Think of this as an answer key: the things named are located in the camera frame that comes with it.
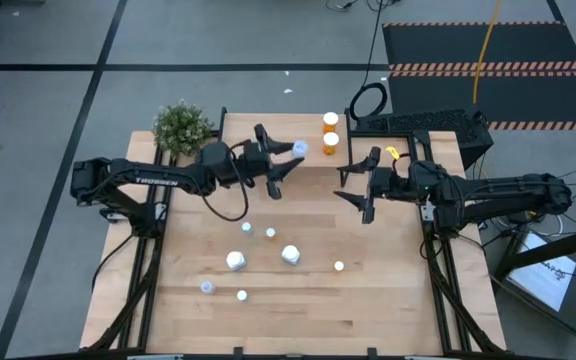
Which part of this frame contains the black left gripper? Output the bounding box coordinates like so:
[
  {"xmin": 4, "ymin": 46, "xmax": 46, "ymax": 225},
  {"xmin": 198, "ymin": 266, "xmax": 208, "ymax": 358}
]
[{"xmin": 240, "ymin": 123, "xmax": 305, "ymax": 201}]

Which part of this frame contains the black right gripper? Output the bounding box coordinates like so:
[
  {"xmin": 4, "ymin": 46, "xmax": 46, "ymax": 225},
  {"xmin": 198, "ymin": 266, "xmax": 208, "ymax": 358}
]
[{"xmin": 333, "ymin": 147, "xmax": 412, "ymax": 224}]

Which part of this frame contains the white melatonin supplement bottle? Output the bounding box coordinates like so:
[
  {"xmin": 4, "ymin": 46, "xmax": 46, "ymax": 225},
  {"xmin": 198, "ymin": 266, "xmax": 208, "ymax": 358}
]
[
  {"xmin": 281, "ymin": 244, "xmax": 302, "ymax": 266},
  {"xmin": 225, "ymin": 250, "xmax": 248, "ymax": 272}
]

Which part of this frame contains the wooden shelf with black legs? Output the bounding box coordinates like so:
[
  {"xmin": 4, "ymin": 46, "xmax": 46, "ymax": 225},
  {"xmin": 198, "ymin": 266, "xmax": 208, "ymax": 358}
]
[{"xmin": 215, "ymin": 106, "xmax": 354, "ymax": 189}]

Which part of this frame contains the green potted plant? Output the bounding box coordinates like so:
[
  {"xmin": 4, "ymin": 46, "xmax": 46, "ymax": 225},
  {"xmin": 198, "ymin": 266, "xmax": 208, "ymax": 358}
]
[{"xmin": 151, "ymin": 99, "xmax": 214, "ymax": 159}]

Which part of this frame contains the black diagonal boom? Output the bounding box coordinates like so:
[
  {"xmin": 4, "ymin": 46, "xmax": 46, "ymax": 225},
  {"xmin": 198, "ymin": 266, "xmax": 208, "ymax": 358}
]
[{"xmin": 490, "ymin": 222, "xmax": 576, "ymax": 281}]

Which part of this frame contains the monitor with white screen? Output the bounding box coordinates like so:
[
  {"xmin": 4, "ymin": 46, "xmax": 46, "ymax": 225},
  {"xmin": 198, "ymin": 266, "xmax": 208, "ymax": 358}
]
[{"xmin": 497, "ymin": 232, "xmax": 576, "ymax": 346}]

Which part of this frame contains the black mat with orange stripes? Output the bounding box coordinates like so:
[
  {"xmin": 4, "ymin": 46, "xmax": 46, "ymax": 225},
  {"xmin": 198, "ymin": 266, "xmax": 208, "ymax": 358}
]
[{"xmin": 381, "ymin": 20, "xmax": 576, "ymax": 132}]

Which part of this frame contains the black aluminium table frame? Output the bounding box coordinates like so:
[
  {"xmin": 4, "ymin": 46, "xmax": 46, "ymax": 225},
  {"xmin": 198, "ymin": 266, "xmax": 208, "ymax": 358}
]
[{"xmin": 80, "ymin": 127, "xmax": 509, "ymax": 360}]

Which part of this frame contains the black hanging coiled cable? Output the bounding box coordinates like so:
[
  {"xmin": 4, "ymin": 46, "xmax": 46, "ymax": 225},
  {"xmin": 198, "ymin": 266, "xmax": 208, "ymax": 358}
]
[{"xmin": 348, "ymin": 0, "xmax": 389, "ymax": 122}]

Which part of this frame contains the yellow hanging hose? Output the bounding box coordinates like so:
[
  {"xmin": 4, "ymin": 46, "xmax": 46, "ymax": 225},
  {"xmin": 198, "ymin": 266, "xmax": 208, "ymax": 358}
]
[{"xmin": 471, "ymin": 0, "xmax": 504, "ymax": 106}]

